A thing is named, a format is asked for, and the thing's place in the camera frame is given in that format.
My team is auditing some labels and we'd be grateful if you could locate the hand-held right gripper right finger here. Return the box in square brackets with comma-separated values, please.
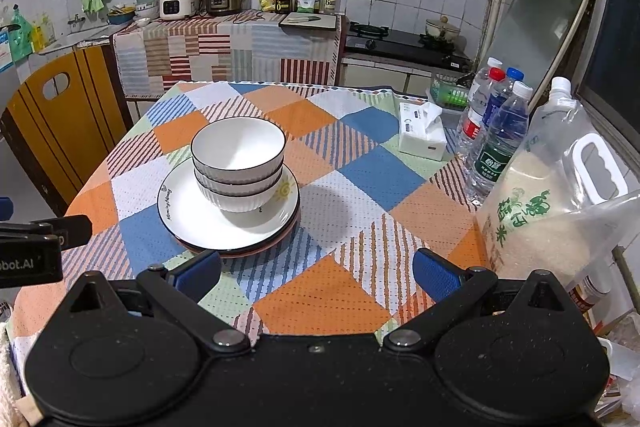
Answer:
[382, 248, 569, 353]

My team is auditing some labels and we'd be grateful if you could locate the white plate with sun print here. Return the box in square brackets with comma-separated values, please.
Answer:
[156, 154, 301, 253]

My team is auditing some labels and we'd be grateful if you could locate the dark window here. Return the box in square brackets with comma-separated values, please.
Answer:
[575, 0, 640, 148]

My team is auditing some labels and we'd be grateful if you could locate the clear plastic bag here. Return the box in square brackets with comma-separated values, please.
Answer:
[560, 189, 640, 299]

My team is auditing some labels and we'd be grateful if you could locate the blue cap water bottle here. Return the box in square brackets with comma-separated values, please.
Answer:
[487, 66, 524, 124]

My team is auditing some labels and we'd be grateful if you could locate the green plastic bag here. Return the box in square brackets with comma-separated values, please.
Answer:
[9, 5, 34, 58]

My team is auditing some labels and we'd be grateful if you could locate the white tissue pack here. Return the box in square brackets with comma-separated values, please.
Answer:
[397, 101, 448, 160]

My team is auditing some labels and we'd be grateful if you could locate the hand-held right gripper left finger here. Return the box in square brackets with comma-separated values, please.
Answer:
[65, 249, 251, 354]

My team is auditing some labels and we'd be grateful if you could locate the white cutting board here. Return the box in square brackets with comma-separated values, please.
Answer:
[278, 12, 337, 30]

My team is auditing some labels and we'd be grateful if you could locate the cream cooking pot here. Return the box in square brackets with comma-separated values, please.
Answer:
[424, 17, 464, 42]

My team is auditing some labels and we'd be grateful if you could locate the cream cabinet under stove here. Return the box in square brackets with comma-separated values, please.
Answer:
[339, 56, 437, 96]

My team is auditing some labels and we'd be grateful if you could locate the grey leaning board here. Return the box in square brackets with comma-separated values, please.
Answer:
[482, 0, 606, 108]

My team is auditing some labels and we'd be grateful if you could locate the white rice cooker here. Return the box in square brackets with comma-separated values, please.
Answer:
[159, 0, 201, 20]

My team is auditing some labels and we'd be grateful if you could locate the red label jar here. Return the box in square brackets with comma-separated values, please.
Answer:
[566, 276, 614, 319]

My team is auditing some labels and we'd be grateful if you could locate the striped counter cloth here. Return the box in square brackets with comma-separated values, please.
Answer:
[112, 9, 346, 100]

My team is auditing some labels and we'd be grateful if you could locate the yellow wooden chair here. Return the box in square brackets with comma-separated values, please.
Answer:
[0, 44, 136, 218]

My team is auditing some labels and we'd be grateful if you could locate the blue bowl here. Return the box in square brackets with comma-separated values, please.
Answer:
[107, 6, 136, 26]

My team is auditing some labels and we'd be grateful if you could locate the pink rimmed plate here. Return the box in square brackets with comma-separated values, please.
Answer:
[170, 202, 303, 259]

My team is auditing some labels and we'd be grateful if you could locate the clear cap water bottle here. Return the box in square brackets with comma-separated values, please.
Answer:
[467, 56, 504, 108]

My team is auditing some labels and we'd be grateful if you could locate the black gas stove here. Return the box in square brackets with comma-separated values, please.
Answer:
[344, 21, 472, 70]

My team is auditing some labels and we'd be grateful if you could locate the red cap water bottle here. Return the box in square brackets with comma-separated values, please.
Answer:
[457, 67, 506, 148]

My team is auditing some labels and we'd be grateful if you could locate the green plastic basket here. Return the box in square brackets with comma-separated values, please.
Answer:
[428, 74, 474, 113]

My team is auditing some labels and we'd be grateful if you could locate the green label water bottle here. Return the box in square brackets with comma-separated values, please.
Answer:
[464, 81, 535, 204]

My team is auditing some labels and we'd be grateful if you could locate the large rice jug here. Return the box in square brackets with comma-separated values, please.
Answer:
[473, 76, 632, 289]

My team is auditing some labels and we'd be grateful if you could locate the white ribbed bowl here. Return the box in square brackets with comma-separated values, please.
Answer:
[193, 164, 285, 198]
[197, 179, 282, 214]
[190, 117, 288, 184]

